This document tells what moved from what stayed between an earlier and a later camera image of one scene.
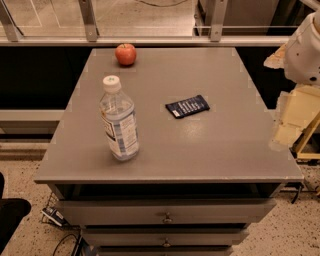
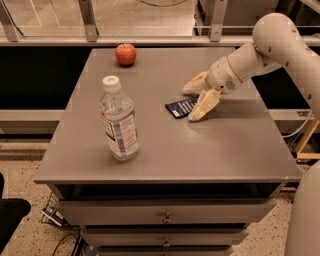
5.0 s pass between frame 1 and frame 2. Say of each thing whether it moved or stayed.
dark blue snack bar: stayed
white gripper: moved
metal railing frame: stayed
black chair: stayed
